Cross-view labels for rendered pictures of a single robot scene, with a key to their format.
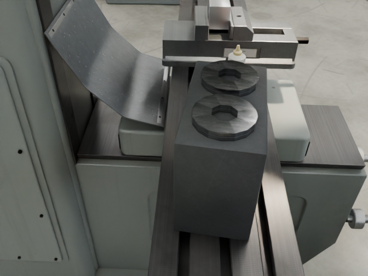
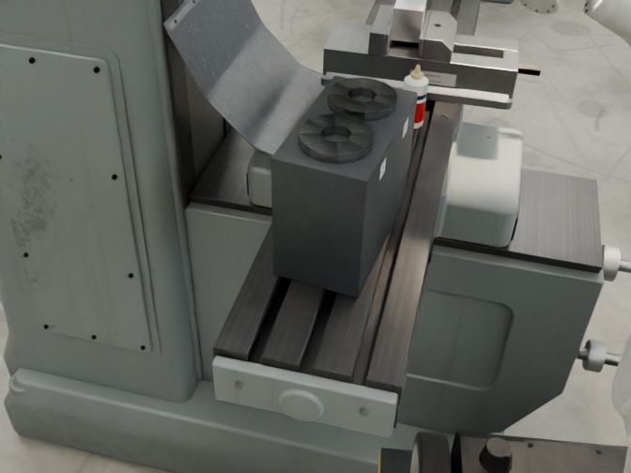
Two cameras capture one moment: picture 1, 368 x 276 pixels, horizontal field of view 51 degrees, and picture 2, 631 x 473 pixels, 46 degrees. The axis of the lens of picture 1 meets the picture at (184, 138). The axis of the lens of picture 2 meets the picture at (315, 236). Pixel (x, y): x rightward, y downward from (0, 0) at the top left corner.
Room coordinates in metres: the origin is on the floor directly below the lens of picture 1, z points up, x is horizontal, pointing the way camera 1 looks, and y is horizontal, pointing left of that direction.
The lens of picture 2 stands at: (-0.33, -0.19, 1.63)
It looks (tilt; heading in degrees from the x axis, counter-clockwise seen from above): 40 degrees down; 12
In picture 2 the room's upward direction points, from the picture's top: 2 degrees clockwise
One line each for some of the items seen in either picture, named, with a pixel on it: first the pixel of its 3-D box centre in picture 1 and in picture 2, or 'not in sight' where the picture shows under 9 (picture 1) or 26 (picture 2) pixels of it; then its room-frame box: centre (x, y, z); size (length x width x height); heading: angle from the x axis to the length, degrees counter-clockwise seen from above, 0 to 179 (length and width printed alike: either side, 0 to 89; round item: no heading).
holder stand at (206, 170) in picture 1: (222, 143); (346, 178); (0.47, -0.06, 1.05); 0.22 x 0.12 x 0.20; 172
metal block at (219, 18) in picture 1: (218, 13); (408, 19); (0.96, -0.08, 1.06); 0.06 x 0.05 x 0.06; 0
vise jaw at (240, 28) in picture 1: (239, 23); (438, 35); (0.96, -0.14, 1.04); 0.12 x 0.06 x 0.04; 0
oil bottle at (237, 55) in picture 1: (235, 66); (414, 95); (0.79, -0.12, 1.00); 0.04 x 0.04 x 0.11
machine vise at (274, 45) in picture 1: (228, 35); (422, 52); (0.96, -0.11, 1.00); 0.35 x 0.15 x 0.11; 90
